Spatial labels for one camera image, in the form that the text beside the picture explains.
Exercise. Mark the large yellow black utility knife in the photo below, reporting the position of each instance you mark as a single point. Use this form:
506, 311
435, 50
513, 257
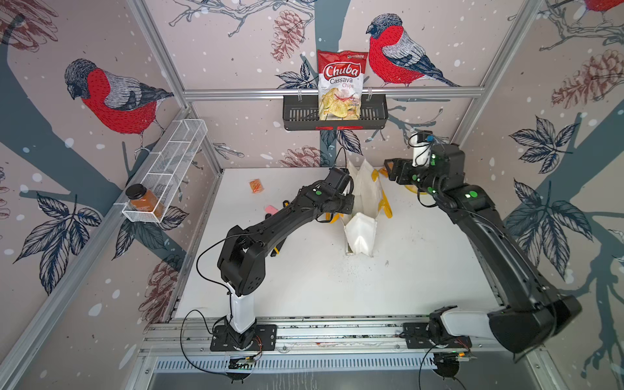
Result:
276, 251

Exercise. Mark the Chuba cassava chips bag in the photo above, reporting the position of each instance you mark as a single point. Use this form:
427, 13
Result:
340, 84

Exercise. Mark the aluminium rail frame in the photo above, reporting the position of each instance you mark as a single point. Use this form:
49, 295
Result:
307, 345

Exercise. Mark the white wire wall shelf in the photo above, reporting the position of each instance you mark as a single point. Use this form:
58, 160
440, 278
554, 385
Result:
169, 168

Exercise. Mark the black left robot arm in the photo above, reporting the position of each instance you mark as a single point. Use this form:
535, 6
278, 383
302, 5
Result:
242, 260

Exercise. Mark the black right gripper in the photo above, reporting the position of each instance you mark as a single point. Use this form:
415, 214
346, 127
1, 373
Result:
405, 165

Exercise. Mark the white tote pouch yellow handles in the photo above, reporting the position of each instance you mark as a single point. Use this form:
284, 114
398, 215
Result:
370, 201

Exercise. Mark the black wire wall basket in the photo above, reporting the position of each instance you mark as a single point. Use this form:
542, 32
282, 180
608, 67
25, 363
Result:
301, 114

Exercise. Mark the pink art knife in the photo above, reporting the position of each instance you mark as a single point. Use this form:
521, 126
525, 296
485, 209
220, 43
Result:
271, 210

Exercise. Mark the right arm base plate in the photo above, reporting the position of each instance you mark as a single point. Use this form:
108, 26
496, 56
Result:
421, 335

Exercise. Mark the orange sauce jar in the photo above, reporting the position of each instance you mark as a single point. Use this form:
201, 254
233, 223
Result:
144, 200

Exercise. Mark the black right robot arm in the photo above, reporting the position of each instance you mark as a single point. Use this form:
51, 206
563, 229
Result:
533, 310

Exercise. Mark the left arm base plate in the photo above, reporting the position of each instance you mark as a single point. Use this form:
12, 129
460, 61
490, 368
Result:
243, 337

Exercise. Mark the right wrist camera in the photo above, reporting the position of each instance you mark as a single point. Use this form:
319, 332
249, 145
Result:
421, 144

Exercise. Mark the orange snack packet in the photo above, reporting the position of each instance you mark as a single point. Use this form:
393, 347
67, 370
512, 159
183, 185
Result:
256, 186

